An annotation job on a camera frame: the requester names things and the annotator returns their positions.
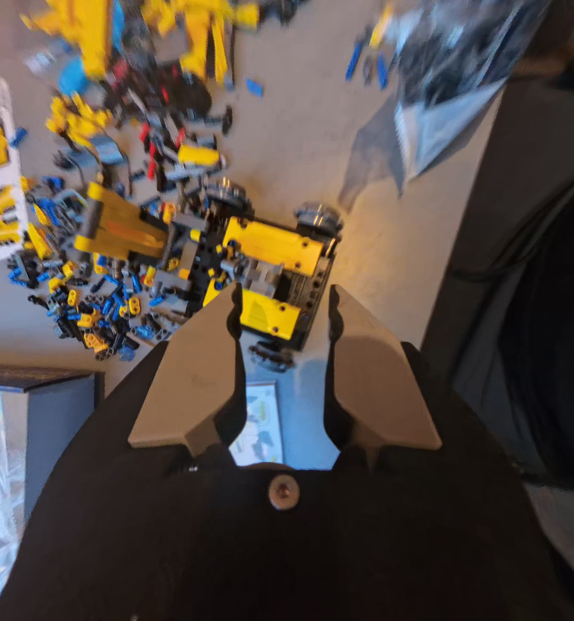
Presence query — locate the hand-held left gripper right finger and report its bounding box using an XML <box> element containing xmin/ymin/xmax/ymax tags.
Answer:
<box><xmin>323</xmin><ymin>284</ymin><xmax>443</xmax><ymax>466</ymax></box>

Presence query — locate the pile of small building pieces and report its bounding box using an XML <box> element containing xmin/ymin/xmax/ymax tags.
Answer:
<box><xmin>5</xmin><ymin>49</ymin><xmax>234</xmax><ymax>362</ymax></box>

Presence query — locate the yellow black toy vehicle model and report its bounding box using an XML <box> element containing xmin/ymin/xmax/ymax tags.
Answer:
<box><xmin>73</xmin><ymin>177</ymin><xmax>343</xmax><ymax>372</ymax></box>

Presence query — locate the person's body in dark clothes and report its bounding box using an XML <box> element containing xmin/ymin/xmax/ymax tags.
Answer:
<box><xmin>423</xmin><ymin>82</ymin><xmax>574</xmax><ymax>486</ymax></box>

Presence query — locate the light blue brick separator tool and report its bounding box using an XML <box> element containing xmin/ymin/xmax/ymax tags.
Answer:
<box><xmin>59</xmin><ymin>58</ymin><xmax>93</xmax><ymax>95</ymax></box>

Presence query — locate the clear plastic parts bag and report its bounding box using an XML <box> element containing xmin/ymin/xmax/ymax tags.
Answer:
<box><xmin>394</xmin><ymin>0</ymin><xmax>554</xmax><ymax>182</ymax></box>

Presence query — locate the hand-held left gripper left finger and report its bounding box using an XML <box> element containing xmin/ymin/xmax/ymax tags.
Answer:
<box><xmin>128</xmin><ymin>282</ymin><xmax>247</xmax><ymax>458</ymax></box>

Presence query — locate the white instruction booklet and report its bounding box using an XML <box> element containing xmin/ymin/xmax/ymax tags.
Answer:
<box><xmin>229</xmin><ymin>381</ymin><xmax>285</xmax><ymax>466</ymax></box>

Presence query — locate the dark blue cardboard kit box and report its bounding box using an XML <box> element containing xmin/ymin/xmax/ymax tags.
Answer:
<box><xmin>0</xmin><ymin>364</ymin><xmax>105</xmax><ymax>534</ymax></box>

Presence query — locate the grey desk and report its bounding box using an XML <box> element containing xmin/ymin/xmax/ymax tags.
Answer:
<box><xmin>0</xmin><ymin>0</ymin><xmax>506</xmax><ymax>466</ymax></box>

